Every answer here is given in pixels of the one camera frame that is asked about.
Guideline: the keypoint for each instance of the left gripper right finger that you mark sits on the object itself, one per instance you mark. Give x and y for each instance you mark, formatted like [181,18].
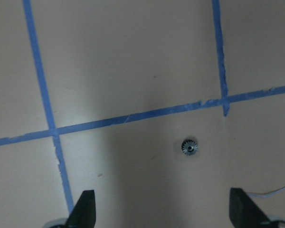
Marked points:
[244,213]

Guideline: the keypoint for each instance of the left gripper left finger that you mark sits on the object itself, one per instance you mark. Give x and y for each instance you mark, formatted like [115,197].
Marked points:
[83,214]

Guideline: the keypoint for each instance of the small metal bearing gear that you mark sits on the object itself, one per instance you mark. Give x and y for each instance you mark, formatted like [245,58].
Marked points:
[189,147]

